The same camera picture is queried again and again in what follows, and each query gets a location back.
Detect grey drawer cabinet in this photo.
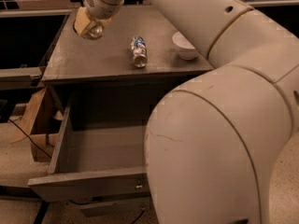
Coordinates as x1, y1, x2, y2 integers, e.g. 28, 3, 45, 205
42, 6, 213, 116

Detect crushed green can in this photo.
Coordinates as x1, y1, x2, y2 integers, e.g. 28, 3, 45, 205
84, 21, 104, 40

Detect crushed blue silver can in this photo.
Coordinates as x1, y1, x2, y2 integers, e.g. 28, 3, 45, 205
131, 35, 148, 68

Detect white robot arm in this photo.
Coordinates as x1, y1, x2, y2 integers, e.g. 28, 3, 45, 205
75, 0, 299, 224

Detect cardboard box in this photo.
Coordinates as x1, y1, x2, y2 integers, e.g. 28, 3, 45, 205
10, 88, 63, 162

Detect open grey top drawer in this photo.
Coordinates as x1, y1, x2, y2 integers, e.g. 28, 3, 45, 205
28, 87, 150, 202

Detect white bowl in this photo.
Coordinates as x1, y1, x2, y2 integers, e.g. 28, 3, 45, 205
172, 32, 199, 61

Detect black floor cable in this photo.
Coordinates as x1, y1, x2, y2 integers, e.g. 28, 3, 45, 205
8, 119, 53, 160

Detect grey bench rail left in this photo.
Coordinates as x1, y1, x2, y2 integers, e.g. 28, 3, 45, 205
0, 67, 45, 91

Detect lower grey drawer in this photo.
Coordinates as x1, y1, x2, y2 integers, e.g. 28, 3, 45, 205
78, 197, 151, 217

